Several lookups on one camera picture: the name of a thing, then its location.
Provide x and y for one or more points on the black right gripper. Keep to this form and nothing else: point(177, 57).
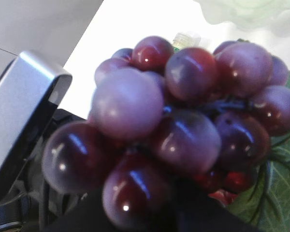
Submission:
point(20, 209)

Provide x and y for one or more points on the purple artificial grape bunch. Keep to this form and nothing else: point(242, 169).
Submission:
point(186, 141)

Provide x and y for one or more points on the yellow liquid plastic bottle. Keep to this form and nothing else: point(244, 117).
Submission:
point(185, 39)

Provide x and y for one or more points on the green wavy glass plate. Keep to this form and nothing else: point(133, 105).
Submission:
point(273, 15)

